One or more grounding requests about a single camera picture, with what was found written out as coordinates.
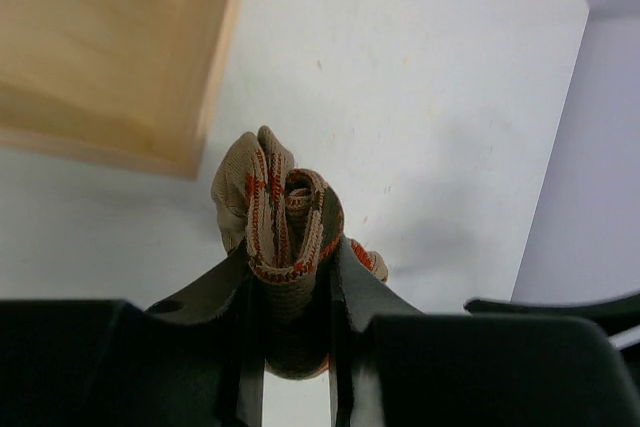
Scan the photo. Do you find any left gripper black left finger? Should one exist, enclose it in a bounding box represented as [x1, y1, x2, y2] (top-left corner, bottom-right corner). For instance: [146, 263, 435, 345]
[1, 247, 263, 426]

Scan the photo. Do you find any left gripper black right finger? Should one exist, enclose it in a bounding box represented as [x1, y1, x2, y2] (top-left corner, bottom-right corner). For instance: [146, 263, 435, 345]
[329, 241, 635, 426]

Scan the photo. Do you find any wooden compartment tray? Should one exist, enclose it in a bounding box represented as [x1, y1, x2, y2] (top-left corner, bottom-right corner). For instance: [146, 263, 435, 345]
[1, 0, 241, 178]

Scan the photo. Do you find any beige orange argyle sock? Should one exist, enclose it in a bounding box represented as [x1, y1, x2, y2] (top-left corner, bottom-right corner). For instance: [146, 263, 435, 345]
[209, 125, 390, 381]

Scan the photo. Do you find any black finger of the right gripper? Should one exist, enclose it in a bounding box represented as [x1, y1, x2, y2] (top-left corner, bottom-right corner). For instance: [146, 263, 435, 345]
[464, 293, 639, 347]

